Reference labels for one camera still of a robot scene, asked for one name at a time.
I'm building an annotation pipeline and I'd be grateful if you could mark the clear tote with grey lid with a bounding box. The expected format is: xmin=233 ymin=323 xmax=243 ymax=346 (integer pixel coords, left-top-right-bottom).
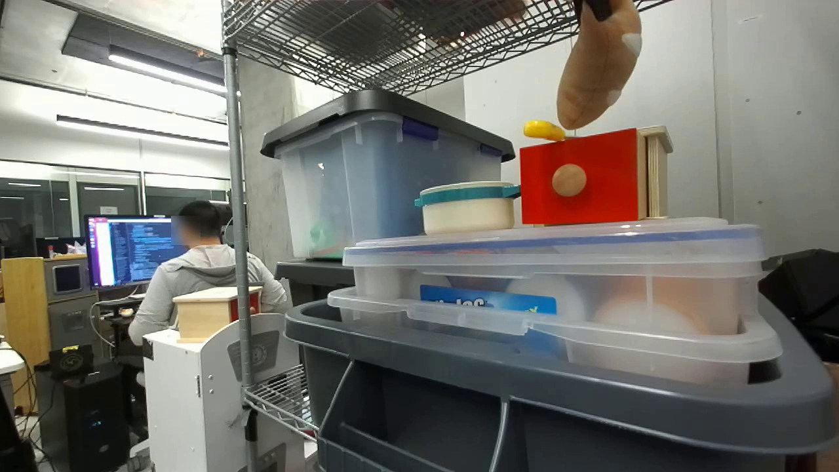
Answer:
xmin=261 ymin=89 xmax=515 ymax=260

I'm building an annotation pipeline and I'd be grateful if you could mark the computer monitor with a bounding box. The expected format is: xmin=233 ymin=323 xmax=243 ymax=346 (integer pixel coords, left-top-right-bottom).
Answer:
xmin=84 ymin=215 xmax=182 ymax=289

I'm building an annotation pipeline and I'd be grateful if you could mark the seated person in grey hoodie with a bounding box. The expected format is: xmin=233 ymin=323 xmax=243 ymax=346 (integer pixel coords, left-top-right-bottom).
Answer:
xmin=125 ymin=200 xmax=291 ymax=348

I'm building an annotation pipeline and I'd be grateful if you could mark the red wooden drawer box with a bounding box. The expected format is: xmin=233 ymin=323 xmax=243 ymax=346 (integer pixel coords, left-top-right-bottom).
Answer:
xmin=519 ymin=125 xmax=670 ymax=226

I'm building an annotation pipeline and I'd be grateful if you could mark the small wooden box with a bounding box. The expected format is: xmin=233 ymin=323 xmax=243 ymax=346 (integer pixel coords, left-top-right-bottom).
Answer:
xmin=172 ymin=286 xmax=237 ymax=340

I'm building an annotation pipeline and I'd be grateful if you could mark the wire shelf rack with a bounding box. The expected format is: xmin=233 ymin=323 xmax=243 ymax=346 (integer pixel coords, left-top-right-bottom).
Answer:
xmin=218 ymin=0 xmax=673 ymax=442

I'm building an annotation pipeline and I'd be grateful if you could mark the white bowl with teal rim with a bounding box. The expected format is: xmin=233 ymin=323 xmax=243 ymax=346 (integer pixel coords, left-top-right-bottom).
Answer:
xmin=414 ymin=180 xmax=519 ymax=232

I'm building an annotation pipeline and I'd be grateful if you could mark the white cabinet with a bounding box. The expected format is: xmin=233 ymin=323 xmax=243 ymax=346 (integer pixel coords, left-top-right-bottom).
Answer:
xmin=143 ymin=323 xmax=303 ymax=472

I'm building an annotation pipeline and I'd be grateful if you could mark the yellow banana toy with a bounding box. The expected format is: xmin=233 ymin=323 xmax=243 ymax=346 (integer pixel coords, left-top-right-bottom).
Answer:
xmin=522 ymin=121 xmax=565 ymax=141

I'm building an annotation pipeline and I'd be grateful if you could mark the black bag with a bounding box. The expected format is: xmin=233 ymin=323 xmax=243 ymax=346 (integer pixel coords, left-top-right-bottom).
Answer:
xmin=757 ymin=248 xmax=839 ymax=362

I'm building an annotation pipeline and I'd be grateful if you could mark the lower clear food container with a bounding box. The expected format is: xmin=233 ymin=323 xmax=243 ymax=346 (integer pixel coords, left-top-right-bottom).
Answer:
xmin=327 ymin=286 xmax=783 ymax=384

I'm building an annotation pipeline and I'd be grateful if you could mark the tan bread plushy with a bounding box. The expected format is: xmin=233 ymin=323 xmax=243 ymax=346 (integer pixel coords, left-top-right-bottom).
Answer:
xmin=555 ymin=0 xmax=642 ymax=129

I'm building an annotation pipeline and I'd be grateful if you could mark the clear flat food container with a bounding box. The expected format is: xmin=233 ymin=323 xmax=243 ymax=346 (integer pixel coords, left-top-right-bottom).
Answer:
xmin=344 ymin=217 xmax=762 ymax=335

